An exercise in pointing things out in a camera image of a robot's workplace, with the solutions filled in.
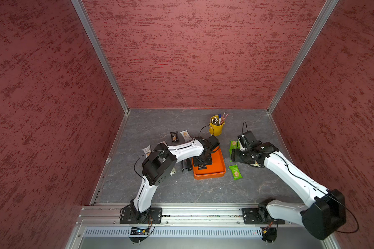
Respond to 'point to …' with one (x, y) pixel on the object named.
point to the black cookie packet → (174, 136)
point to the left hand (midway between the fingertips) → (203, 166)
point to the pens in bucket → (221, 119)
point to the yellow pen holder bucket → (216, 125)
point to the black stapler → (186, 164)
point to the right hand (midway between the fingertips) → (236, 160)
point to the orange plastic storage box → (217, 169)
